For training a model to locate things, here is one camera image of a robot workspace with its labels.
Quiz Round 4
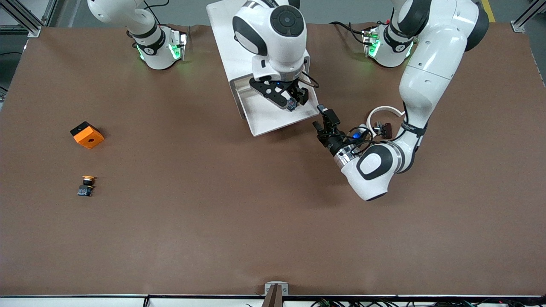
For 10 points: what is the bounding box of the yellow push button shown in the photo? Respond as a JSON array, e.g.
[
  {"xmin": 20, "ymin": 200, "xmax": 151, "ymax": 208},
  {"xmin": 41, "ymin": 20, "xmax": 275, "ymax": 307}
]
[{"xmin": 77, "ymin": 175, "xmax": 96, "ymax": 197}]

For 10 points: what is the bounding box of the brown table cover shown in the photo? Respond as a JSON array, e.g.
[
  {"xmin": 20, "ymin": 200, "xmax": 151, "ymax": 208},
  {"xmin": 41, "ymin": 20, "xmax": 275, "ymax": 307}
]
[{"xmin": 0, "ymin": 22, "xmax": 546, "ymax": 297}]

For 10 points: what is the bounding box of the orange and black box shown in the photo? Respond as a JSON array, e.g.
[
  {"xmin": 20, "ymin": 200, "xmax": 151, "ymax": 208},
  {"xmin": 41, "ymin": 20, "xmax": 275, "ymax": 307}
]
[{"xmin": 70, "ymin": 121, "xmax": 105, "ymax": 150}]

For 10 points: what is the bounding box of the black table edge strip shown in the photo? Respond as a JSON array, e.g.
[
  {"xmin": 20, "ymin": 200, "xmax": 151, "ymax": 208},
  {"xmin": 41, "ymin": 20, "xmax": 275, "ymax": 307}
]
[{"xmin": 0, "ymin": 293, "xmax": 546, "ymax": 299}]

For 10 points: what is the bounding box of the black right camera bracket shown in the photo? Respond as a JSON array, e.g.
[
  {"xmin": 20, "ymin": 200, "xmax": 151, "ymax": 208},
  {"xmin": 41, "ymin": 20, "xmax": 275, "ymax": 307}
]
[{"xmin": 249, "ymin": 77, "xmax": 291, "ymax": 110}]

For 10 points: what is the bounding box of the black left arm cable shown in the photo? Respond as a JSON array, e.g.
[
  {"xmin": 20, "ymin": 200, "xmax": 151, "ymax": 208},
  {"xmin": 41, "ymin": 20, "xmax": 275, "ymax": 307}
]
[{"xmin": 348, "ymin": 101, "xmax": 427, "ymax": 155}]

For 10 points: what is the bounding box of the white curved plastic ring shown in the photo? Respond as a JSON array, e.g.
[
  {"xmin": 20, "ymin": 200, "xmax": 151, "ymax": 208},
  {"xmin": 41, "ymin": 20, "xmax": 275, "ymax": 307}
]
[{"xmin": 368, "ymin": 106, "xmax": 406, "ymax": 139}]

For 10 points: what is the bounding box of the black left base cable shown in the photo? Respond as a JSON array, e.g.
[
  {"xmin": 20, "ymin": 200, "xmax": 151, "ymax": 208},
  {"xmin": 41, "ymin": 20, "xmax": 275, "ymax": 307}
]
[{"xmin": 330, "ymin": 20, "xmax": 372, "ymax": 45}]

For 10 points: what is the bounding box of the black base cable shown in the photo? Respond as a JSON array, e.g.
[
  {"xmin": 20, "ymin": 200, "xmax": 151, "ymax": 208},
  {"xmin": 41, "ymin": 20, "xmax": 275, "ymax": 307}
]
[
  {"xmin": 141, "ymin": 0, "xmax": 190, "ymax": 32},
  {"xmin": 330, "ymin": 20, "xmax": 372, "ymax": 45}
]

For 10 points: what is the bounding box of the black right base cable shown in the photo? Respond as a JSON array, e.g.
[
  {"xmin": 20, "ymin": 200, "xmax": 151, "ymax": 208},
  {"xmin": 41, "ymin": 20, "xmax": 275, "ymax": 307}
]
[{"xmin": 141, "ymin": 0, "xmax": 190, "ymax": 32}]

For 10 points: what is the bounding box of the grey metal bracket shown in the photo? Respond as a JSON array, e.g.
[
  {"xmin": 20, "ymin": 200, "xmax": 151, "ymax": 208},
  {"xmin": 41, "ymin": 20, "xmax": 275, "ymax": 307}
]
[{"xmin": 264, "ymin": 281, "xmax": 289, "ymax": 296}]

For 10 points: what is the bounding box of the tangled cable bundle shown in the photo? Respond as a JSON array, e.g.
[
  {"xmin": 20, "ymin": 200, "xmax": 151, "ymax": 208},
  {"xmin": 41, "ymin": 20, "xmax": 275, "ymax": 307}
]
[{"xmin": 309, "ymin": 298, "xmax": 546, "ymax": 307}]

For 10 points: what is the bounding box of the brown post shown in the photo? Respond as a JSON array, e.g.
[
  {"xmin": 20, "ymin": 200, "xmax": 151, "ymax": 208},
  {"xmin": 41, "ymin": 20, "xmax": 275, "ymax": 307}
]
[{"xmin": 261, "ymin": 284, "xmax": 284, "ymax": 307}]

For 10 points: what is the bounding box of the aluminium frame profile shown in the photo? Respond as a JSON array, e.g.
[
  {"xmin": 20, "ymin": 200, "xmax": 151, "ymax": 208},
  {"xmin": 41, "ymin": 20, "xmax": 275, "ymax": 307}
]
[
  {"xmin": 511, "ymin": 0, "xmax": 546, "ymax": 34},
  {"xmin": 0, "ymin": 0, "xmax": 43, "ymax": 38}
]

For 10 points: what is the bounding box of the grey frame post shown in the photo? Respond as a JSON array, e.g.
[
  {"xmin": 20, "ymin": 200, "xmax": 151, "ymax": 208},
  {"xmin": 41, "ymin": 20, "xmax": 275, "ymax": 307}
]
[{"xmin": 41, "ymin": 0, "xmax": 69, "ymax": 28}]

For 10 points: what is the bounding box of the white table rail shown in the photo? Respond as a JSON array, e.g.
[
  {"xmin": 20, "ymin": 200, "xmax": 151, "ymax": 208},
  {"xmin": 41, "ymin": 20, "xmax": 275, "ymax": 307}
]
[{"xmin": 0, "ymin": 297, "xmax": 546, "ymax": 307}]

